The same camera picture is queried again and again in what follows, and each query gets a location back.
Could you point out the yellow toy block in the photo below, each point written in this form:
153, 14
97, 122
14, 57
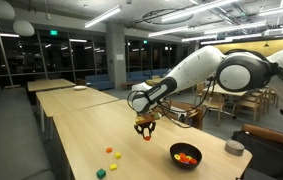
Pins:
117, 155
113, 166

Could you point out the light wooden chair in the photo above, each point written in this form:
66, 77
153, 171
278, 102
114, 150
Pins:
252, 101
214, 103
271, 95
199, 88

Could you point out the small wooden table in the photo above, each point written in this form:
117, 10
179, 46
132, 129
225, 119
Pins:
49, 84

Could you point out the white globe pendant lamp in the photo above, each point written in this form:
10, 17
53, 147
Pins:
23, 28
1, 8

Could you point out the white plate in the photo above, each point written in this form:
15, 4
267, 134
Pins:
80, 87

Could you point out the small green exit sign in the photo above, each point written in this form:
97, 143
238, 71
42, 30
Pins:
145, 42

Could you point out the orange toy disc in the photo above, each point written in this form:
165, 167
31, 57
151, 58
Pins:
147, 138
109, 150

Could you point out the open cardboard box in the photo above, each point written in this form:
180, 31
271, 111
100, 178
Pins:
194, 116

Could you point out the grey upholstered bench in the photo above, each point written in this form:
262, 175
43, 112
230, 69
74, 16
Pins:
7, 133

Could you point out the brown wooden chair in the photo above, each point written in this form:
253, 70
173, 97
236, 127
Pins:
81, 82

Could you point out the white paper sign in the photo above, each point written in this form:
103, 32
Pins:
120, 57

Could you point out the blue sofa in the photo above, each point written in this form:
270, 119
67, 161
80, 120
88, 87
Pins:
137, 76
99, 81
157, 72

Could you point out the black bag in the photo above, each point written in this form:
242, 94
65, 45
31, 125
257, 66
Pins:
271, 160

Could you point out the brown leather cushion roll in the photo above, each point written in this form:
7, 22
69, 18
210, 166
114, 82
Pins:
267, 133

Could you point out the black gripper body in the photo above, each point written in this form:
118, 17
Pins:
145, 126

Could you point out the wooden table on white legs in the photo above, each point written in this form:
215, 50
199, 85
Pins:
154, 81

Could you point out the small black pendant lamp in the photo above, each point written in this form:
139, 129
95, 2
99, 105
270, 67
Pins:
266, 44

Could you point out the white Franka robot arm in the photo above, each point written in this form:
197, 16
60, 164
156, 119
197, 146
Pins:
194, 70

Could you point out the grey cylinder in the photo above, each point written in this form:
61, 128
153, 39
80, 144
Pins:
234, 147

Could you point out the large wooden table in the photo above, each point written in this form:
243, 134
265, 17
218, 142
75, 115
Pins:
71, 100

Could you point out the grey concrete column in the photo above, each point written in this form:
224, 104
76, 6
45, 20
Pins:
115, 43

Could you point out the long wooden dining table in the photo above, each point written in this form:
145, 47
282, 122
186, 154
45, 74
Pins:
219, 90

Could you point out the black bowl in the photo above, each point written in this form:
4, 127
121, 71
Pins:
194, 150

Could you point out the low wooden table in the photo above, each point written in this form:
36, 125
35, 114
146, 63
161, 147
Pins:
131, 84

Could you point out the green toy block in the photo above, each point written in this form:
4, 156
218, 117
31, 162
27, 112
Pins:
101, 173

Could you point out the white ceiling unit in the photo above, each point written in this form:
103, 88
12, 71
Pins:
274, 31

